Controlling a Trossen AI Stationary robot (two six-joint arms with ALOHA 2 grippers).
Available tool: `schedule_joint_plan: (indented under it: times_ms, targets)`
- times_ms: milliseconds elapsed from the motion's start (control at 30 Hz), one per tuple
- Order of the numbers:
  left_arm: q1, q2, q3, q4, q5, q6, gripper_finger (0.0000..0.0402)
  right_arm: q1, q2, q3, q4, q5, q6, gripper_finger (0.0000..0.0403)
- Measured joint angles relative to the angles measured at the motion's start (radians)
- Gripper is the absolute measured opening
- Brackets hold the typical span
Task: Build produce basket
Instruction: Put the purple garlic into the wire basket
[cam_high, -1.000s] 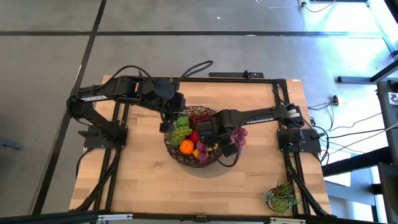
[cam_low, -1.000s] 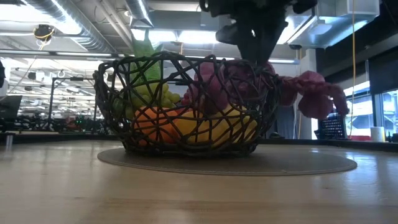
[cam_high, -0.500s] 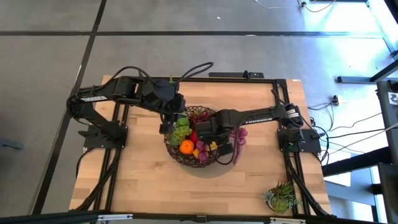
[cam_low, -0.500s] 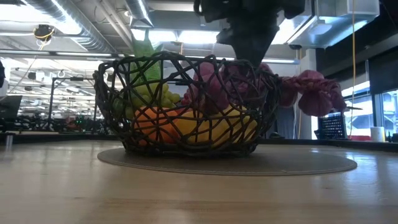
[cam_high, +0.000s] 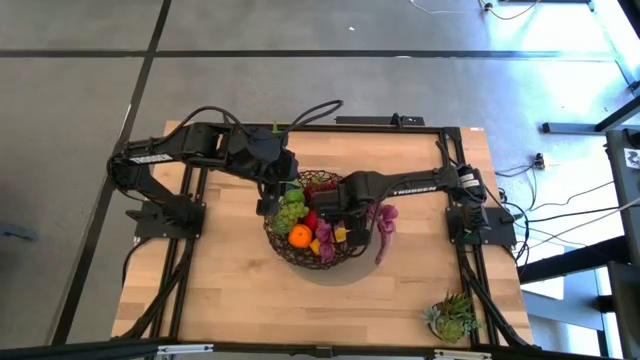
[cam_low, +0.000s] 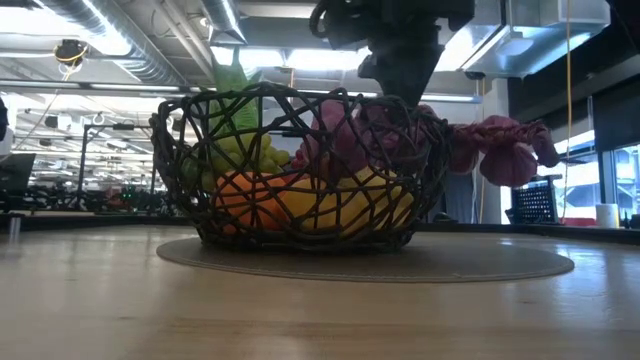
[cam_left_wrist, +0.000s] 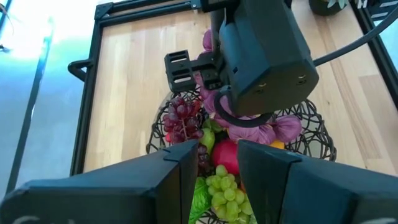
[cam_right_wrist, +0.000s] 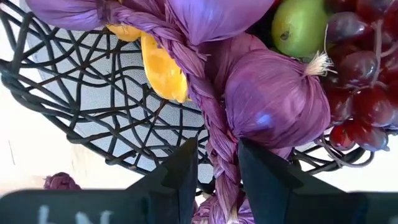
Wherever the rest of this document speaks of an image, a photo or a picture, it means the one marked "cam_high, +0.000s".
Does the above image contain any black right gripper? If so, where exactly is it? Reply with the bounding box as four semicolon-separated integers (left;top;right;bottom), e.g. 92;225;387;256
313;185;374;247

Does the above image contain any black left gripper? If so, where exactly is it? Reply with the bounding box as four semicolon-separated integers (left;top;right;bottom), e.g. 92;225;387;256
253;148;302;218

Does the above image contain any green grape bunch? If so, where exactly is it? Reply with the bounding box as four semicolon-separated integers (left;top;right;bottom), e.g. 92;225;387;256
272;200;310;236

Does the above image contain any purple garlic string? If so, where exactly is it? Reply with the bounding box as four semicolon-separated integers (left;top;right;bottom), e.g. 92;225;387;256
313;202;400;266

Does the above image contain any orange fruit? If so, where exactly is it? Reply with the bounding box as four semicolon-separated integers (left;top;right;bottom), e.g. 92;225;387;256
288;223;314;250

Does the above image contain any purple grape bunch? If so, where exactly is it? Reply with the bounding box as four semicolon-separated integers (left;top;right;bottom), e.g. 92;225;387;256
303;178;337;201

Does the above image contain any round grey placemat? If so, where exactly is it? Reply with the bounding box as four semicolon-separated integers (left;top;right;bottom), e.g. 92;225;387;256
287;172;386;287

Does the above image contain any black flat bar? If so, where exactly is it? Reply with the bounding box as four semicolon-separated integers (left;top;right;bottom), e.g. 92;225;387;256
334;113;426;127

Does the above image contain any large succulent arrangement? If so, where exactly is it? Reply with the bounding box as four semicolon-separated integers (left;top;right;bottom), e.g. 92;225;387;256
422;290;484;345

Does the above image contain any black stand foot bar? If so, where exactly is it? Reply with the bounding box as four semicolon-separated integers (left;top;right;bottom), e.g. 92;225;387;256
517;234;632;286
542;94;640;135

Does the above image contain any dark cabinet with sticker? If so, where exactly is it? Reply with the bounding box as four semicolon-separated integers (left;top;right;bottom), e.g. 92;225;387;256
604;127;640;360

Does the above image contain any black wire basket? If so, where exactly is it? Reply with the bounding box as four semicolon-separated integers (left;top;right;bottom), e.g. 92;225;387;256
263;169;374;271

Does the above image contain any black aluminium table frame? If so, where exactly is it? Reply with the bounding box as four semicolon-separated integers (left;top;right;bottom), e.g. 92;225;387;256
112;112;539;360

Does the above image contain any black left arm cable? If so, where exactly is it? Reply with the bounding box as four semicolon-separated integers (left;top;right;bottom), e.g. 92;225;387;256
172;98;346;146

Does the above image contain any silver aluminium bracket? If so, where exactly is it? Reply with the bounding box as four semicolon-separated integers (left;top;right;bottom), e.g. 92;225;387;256
433;349;494;360
156;343;215;357

